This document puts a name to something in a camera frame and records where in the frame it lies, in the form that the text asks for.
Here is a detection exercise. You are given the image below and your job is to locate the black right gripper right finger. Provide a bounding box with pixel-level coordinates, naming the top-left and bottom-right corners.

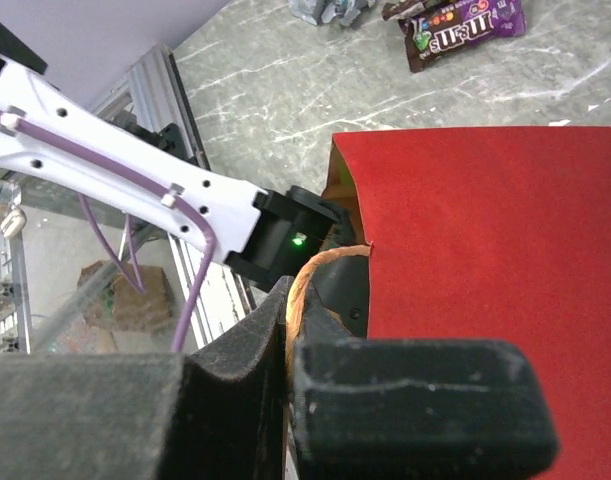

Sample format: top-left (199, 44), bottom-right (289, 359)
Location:
top-left (292, 290), bottom-right (560, 479)

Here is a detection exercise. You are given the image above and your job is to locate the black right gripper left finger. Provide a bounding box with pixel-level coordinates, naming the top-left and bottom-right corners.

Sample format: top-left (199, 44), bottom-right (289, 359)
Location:
top-left (0, 277), bottom-right (292, 479)

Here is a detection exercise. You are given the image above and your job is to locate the red paper bag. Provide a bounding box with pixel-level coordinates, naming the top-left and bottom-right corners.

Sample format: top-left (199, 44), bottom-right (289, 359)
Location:
top-left (328, 126), bottom-right (611, 479)

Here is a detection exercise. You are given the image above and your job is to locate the purple M&M's packet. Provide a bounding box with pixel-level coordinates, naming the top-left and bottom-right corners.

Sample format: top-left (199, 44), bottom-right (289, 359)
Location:
top-left (382, 0), bottom-right (526, 73)

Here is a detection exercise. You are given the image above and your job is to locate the clear blue snack packet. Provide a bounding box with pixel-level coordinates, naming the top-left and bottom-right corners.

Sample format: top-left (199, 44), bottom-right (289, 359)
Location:
top-left (288, 0), bottom-right (376, 27)

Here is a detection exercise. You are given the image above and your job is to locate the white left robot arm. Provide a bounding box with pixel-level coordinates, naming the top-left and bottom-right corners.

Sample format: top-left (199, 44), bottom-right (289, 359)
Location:
top-left (0, 22), bottom-right (367, 349)

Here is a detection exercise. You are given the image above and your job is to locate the aluminium frame rail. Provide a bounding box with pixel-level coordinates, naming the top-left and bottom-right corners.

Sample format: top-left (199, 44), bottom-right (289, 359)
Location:
top-left (90, 45), bottom-right (255, 350)

